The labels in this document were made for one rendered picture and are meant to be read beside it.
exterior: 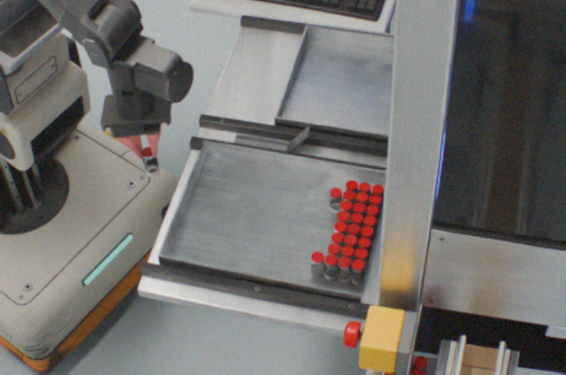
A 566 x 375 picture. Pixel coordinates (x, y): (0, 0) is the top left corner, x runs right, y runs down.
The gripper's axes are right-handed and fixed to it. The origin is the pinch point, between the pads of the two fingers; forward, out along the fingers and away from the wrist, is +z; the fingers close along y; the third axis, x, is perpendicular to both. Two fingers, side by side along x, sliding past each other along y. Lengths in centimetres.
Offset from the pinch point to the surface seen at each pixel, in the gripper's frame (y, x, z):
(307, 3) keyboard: 24, 72, 28
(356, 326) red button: 29.1, -23.0, 15.7
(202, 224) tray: 4.1, 7.3, 25.3
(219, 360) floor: -6, 36, 111
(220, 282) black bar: 7.7, -6.1, 24.7
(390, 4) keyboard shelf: 42, 72, 30
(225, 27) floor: -7, 162, 101
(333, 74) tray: 28, 42, 24
